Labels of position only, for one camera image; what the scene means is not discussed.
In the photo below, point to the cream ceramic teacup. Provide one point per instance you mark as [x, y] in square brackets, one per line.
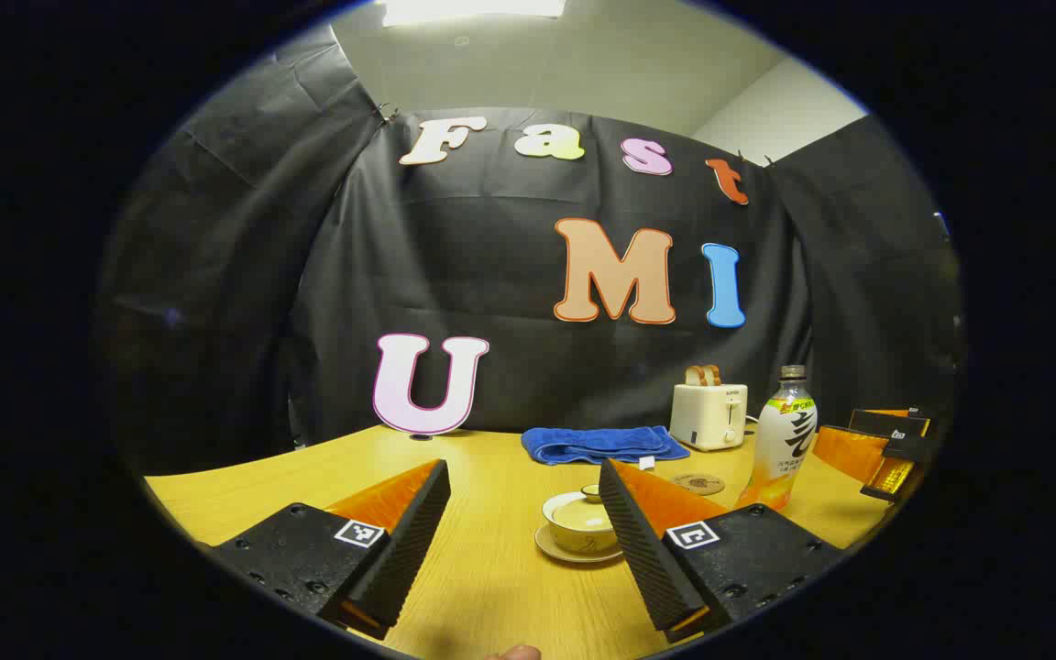
[583, 541]

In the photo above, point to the blue towel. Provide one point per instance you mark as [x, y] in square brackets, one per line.
[597, 444]

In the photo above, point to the round cork coaster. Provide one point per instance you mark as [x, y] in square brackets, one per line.
[698, 484]

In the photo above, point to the cream ceramic saucer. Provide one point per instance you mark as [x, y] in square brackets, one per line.
[565, 552]

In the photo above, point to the black backdrop cloth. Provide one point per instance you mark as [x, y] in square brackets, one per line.
[491, 257]

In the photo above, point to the cream teacup lid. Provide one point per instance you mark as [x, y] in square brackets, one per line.
[578, 511]

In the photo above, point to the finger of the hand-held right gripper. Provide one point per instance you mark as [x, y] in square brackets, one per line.
[885, 422]
[849, 454]

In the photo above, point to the white toaster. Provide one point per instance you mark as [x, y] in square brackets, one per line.
[707, 417]

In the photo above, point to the plastic water bottle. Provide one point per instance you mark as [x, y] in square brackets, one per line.
[780, 440]

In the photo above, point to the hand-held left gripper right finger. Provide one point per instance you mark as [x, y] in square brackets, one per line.
[638, 541]

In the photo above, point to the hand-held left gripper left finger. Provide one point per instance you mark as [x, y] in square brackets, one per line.
[409, 541]

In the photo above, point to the ceiling light panel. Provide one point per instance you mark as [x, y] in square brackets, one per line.
[473, 9]

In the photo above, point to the toast slice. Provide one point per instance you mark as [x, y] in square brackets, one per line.
[695, 375]
[712, 375]

